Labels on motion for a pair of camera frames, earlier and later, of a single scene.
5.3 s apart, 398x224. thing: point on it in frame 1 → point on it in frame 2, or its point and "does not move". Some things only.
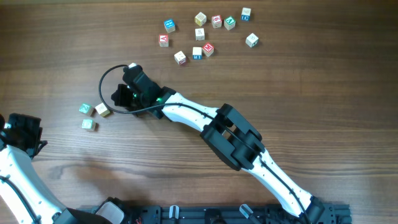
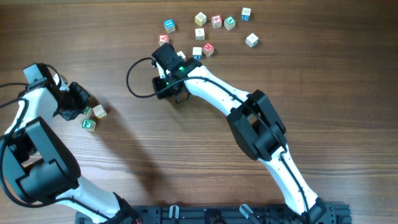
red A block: x=163 y=40 does not move
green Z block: x=86 y=109 does not move
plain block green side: x=252 y=40 does not move
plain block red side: x=180 y=58 does not move
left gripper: x=34 y=144 → x=74 y=104
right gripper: x=121 y=96 → x=166 y=88
